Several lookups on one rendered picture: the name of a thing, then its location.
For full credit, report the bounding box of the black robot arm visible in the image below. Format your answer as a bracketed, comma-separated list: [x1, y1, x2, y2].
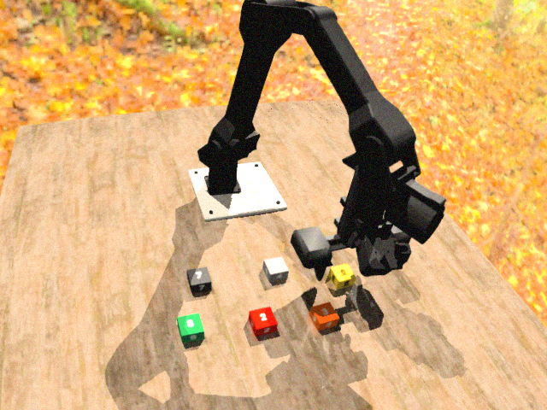
[197, 0, 446, 277]

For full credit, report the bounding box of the orange block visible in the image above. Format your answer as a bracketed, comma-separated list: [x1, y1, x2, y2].
[309, 302, 339, 331]

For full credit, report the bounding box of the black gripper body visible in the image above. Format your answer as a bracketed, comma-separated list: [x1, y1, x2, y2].
[291, 196, 412, 269]

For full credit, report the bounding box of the red block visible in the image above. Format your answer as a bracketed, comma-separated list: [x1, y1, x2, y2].
[249, 307, 278, 337]

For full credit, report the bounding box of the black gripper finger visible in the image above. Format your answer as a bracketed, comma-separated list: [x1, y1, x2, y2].
[314, 262, 333, 282]

